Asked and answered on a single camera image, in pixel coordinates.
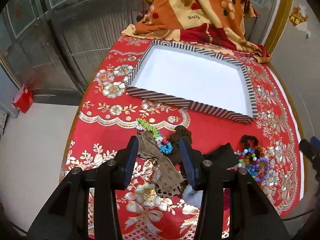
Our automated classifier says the grey fluffy headband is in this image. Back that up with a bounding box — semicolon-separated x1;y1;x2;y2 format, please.
181;185;203;208

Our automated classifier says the green bead bracelet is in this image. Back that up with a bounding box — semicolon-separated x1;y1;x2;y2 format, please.
135;119;160;139

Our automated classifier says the red gold wall sticker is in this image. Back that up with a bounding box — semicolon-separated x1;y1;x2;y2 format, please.
289;5;309;27

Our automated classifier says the leopard print ribbon bow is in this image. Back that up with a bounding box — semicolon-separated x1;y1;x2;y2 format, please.
136;132;187;200

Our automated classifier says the black headband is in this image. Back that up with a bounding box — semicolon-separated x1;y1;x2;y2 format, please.
204;142;239;174

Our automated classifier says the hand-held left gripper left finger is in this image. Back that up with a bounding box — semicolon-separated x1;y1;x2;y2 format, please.
26;135;139;240

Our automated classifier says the orange red patterned blanket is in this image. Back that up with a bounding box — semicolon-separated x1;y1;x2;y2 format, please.
121;0;272;63

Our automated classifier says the grey metal door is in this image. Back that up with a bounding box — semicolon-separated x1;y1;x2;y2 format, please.
0;0;155;100

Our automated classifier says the striped shallow box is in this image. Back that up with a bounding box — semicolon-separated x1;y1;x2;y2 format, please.
126;39;258;125

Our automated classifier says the multicolour round bead bracelet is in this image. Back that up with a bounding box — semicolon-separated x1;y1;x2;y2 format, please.
237;149;258;173

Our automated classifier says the purple bead bracelet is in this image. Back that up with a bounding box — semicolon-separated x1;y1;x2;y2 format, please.
247;156;272;183

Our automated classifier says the brown scrunchie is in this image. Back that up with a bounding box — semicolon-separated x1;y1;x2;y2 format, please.
168;125;192;178

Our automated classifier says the red paper bag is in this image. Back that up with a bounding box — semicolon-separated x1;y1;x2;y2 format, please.
12;84;34;113

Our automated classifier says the black scrunchie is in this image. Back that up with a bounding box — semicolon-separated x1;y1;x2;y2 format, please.
240;134;260;150

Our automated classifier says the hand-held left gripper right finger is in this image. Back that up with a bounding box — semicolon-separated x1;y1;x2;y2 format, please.
178;136;292;240

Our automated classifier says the red embroidered floral tablecloth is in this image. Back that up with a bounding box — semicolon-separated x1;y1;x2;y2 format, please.
60;34;307;240

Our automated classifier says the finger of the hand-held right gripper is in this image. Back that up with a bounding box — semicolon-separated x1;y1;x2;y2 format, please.
299;136;320;167

